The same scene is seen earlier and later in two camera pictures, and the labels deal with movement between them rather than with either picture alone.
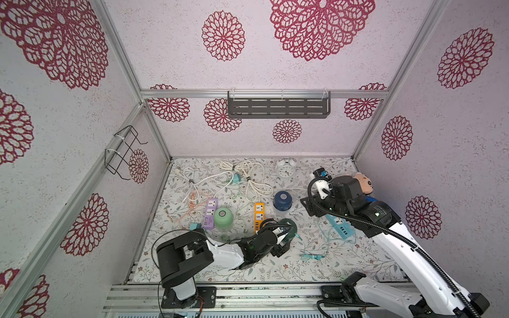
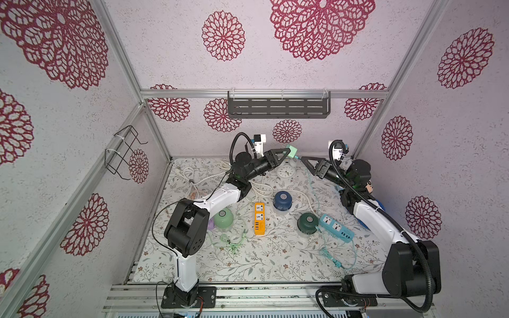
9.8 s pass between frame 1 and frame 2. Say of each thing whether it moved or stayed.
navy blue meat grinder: stayed
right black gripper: moved
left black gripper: moved
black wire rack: stayed
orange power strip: stayed
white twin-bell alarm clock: stayed
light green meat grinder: stayed
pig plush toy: stayed
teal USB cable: moved
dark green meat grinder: moved
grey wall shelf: stayed
